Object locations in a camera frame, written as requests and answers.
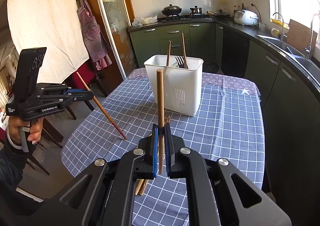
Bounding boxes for red wooden chair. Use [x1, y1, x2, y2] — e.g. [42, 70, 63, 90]
[24, 60, 108, 176]

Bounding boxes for white plastic utensil holder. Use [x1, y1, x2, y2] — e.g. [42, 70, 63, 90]
[144, 55, 203, 116]

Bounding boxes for person's left hand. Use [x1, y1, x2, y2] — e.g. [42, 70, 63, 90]
[7, 116, 43, 145]

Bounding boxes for chrome sink faucet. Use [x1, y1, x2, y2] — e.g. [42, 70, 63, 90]
[304, 14, 319, 59]

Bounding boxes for purple apron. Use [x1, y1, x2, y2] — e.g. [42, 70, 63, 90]
[77, 0, 112, 71]

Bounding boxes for black fork in holder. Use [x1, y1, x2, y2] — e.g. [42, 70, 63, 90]
[175, 56, 185, 68]

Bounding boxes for blue checkered tablecloth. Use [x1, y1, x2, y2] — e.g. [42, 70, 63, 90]
[61, 67, 266, 226]

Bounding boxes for small black pot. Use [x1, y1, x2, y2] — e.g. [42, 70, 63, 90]
[190, 5, 202, 15]

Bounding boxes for steel kitchen sink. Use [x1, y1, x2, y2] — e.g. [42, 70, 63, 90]
[257, 35, 320, 82]

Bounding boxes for glass sliding door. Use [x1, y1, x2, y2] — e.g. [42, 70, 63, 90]
[98, 0, 137, 79]

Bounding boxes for gas stove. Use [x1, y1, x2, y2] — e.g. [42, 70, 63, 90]
[157, 14, 213, 22]

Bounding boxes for black frying pan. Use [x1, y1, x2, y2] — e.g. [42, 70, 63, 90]
[207, 9, 230, 19]

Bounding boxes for white rice cooker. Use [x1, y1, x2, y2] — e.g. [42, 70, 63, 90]
[234, 10, 259, 26]

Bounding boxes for black wok with lid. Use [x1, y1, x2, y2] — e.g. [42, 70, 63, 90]
[161, 4, 182, 17]

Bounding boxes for wooden cutting board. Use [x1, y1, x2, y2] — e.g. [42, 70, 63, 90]
[286, 19, 310, 53]

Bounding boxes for wooden chopstick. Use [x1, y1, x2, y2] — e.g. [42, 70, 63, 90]
[166, 40, 171, 67]
[76, 72, 127, 140]
[181, 32, 188, 69]
[156, 69, 164, 175]

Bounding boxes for green lower kitchen cabinets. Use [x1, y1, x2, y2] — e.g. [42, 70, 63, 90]
[128, 22, 320, 216]

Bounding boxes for white cloth sheet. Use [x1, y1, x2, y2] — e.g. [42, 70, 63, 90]
[7, 0, 89, 83]

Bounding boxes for white plastic bag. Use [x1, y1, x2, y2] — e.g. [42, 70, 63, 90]
[132, 15, 158, 27]

